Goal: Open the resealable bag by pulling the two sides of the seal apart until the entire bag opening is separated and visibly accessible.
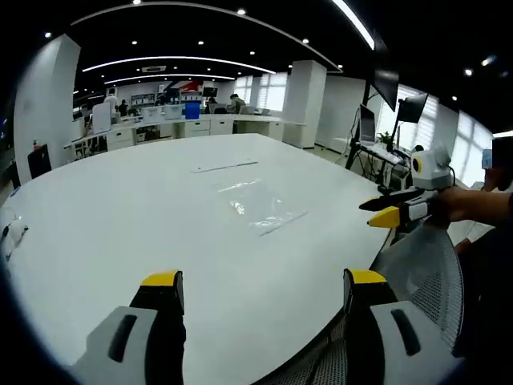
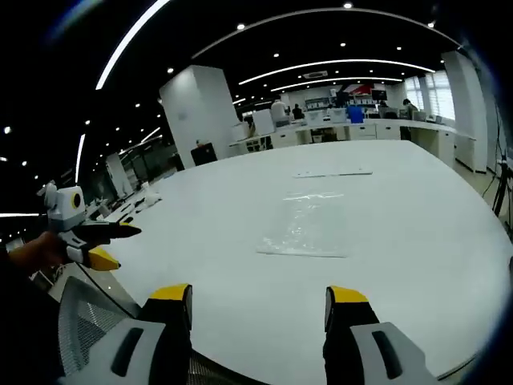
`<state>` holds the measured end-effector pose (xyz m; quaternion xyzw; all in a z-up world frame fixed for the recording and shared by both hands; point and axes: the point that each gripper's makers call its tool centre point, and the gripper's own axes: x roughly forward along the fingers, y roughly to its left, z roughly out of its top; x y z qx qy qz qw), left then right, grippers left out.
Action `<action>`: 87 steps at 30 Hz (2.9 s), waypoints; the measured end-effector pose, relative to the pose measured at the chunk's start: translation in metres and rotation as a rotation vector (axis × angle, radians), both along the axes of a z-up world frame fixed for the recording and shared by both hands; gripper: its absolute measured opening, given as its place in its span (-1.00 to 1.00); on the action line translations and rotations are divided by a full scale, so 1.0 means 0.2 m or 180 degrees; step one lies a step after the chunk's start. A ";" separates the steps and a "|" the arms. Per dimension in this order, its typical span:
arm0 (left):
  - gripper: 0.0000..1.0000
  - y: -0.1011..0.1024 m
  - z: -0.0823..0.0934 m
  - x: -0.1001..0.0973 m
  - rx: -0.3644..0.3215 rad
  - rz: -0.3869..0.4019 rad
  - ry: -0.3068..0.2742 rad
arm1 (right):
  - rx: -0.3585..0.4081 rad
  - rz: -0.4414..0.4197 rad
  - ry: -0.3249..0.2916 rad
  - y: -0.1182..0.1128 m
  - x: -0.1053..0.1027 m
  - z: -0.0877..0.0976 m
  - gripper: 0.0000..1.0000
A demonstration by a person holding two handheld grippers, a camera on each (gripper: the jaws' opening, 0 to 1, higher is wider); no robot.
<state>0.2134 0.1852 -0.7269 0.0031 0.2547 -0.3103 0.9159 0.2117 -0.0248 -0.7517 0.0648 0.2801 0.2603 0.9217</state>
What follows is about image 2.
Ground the clear resealable plastic bag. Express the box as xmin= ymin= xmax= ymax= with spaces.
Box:
xmin=255 ymin=191 xmax=349 ymax=259

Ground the long white counter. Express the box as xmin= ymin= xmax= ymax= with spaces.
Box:
xmin=228 ymin=115 xmax=478 ymax=172

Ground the black tripod stand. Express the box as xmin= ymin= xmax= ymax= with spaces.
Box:
xmin=489 ymin=99 xmax=513 ymax=228

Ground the white square pillar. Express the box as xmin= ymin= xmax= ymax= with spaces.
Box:
xmin=159 ymin=65 xmax=241 ymax=169

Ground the grey mesh office chair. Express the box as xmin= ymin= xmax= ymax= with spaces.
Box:
xmin=58 ymin=275 xmax=249 ymax=385

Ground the white box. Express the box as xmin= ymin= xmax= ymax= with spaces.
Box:
xmin=252 ymin=110 xmax=276 ymax=136

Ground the white crumpled object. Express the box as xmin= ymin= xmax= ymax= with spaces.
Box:
xmin=141 ymin=182 xmax=164 ymax=208

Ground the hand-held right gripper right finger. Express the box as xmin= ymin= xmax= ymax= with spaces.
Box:
xmin=323 ymin=285 xmax=440 ymax=385

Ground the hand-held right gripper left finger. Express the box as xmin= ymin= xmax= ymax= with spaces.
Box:
xmin=55 ymin=282 xmax=193 ymax=385

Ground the flat clear plastic strip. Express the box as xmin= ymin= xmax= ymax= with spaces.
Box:
xmin=293 ymin=169 xmax=374 ymax=179

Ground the black box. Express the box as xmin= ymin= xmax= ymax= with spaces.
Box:
xmin=190 ymin=143 xmax=219 ymax=167

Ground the person's left hand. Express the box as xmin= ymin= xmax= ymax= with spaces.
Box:
xmin=22 ymin=231 xmax=67 ymax=278

